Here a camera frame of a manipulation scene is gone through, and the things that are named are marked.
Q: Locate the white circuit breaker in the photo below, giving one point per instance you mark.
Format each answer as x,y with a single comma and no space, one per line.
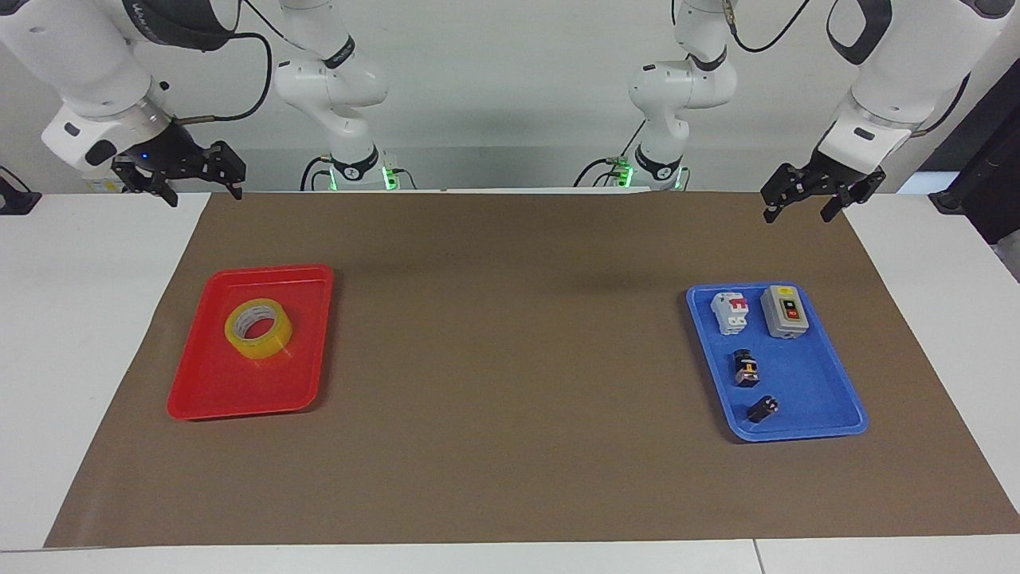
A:
731,311

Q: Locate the small black connector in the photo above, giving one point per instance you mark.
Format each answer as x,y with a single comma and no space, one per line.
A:
763,409

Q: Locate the grey switch box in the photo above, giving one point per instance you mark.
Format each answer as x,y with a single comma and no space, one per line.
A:
785,312

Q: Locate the black push button switch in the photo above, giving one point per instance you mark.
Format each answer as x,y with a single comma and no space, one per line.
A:
746,369

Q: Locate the red plastic tray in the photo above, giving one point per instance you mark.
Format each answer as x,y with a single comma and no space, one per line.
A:
207,375

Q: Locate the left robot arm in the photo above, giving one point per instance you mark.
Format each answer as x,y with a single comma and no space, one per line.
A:
900,72

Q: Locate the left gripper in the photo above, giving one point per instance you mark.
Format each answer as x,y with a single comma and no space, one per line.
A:
835,178

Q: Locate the yellow tape roll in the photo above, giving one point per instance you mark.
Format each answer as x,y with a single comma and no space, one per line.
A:
275,339

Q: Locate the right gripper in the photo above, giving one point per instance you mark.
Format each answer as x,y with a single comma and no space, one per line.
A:
169,150

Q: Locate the blue plastic tray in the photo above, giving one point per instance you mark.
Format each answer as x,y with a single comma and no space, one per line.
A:
805,383

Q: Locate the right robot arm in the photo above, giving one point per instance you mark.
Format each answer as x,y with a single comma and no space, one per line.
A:
80,56

